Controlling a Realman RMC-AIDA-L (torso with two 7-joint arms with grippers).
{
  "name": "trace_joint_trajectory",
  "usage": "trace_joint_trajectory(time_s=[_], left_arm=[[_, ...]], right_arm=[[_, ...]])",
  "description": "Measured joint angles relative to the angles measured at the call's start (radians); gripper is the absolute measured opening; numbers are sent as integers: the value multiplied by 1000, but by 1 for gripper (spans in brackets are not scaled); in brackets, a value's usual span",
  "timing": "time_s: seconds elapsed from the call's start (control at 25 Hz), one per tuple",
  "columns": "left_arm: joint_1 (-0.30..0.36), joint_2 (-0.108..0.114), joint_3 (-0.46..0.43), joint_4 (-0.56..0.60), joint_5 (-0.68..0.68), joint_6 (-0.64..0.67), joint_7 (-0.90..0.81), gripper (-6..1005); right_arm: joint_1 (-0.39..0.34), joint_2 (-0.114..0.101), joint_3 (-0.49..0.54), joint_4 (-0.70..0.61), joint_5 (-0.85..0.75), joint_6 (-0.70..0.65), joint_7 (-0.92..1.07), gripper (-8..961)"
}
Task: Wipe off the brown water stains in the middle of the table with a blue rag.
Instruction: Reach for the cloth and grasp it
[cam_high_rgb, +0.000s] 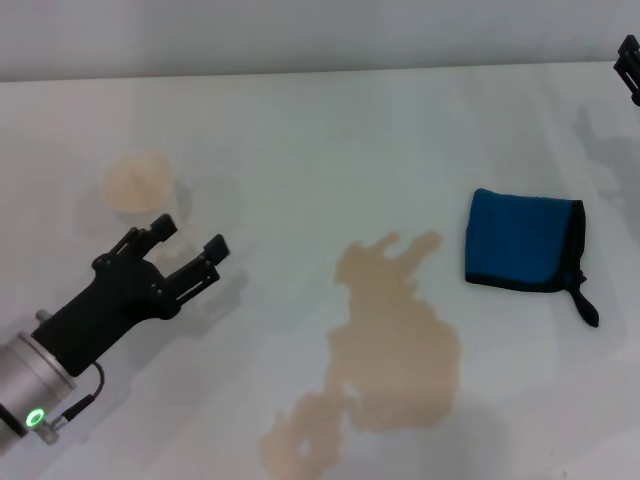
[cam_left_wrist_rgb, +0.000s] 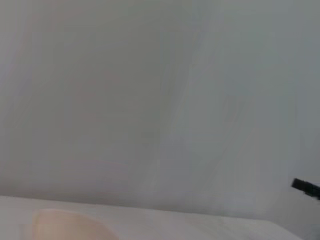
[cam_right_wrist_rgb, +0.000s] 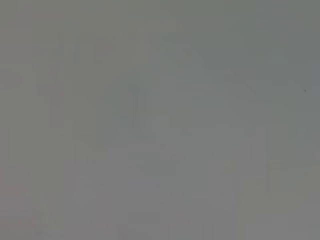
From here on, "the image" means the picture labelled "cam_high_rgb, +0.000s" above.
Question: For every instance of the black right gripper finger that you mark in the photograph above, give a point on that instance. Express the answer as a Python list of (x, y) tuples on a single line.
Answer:
[(632, 75)]

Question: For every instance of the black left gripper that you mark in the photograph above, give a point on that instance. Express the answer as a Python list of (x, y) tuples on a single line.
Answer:
[(115, 300)]

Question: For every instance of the white paper cup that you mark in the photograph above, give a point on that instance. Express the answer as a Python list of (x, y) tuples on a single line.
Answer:
[(135, 180)]

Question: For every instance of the blue rag with black trim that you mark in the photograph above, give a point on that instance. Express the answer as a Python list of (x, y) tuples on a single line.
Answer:
[(515, 240)]

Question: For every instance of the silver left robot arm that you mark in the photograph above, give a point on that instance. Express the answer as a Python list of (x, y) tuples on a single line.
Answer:
[(25, 375)]

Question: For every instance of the brown water stain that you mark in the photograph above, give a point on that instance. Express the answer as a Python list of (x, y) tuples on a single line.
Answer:
[(395, 350)]

